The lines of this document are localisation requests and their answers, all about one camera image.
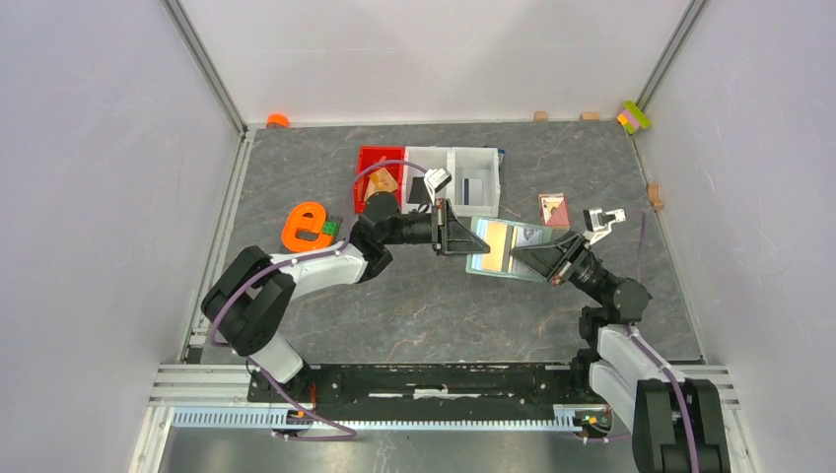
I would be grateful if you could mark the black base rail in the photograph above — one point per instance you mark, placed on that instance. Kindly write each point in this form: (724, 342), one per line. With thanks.
(537, 383)

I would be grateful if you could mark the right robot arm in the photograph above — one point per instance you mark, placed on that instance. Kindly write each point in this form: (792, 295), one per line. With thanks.
(675, 421)

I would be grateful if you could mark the orange tape roll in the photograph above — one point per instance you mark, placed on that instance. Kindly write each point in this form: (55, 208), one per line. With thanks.
(277, 120)

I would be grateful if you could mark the white bin right compartment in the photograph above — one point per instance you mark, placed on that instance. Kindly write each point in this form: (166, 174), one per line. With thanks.
(478, 163)

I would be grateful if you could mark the striped card in bin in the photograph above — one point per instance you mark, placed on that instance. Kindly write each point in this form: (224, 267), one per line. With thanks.
(472, 191)

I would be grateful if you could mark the multicolour toy brick stack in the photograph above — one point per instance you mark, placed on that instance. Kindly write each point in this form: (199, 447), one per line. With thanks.
(632, 118)

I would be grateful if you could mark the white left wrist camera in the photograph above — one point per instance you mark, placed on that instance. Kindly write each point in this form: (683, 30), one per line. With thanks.
(436, 180)

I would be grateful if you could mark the gold credit card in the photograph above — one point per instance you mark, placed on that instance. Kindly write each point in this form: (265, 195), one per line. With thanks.
(500, 236)
(381, 180)

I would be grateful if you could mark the wooden arch block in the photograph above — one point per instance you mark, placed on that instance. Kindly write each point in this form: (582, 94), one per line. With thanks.
(655, 196)

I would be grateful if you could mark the red plastic bin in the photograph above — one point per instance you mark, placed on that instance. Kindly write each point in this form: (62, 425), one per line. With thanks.
(375, 157)

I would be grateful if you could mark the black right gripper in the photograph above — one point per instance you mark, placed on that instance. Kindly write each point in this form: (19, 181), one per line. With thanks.
(554, 262)

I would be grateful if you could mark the black card in bin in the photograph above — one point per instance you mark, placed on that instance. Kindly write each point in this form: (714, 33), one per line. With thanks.
(418, 192)

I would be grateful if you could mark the orange curved toy track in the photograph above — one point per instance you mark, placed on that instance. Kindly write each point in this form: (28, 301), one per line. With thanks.
(304, 228)

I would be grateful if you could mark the green toy brick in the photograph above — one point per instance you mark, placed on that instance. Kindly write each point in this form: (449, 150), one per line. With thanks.
(330, 228)

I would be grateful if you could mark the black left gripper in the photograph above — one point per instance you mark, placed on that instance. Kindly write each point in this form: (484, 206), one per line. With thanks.
(454, 236)

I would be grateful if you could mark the red playing card box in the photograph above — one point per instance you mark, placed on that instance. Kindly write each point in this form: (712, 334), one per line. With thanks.
(554, 210)

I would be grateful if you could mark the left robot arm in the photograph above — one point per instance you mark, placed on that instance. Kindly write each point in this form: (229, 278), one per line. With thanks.
(247, 303)

